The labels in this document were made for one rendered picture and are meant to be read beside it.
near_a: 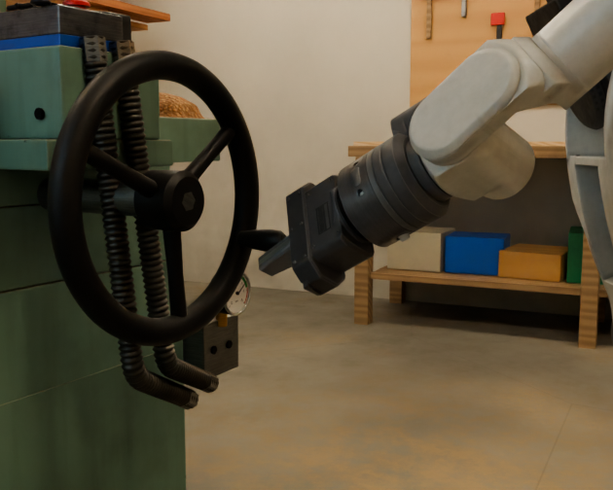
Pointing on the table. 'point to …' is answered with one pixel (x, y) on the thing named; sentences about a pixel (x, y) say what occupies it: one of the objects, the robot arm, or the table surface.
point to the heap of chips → (177, 107)
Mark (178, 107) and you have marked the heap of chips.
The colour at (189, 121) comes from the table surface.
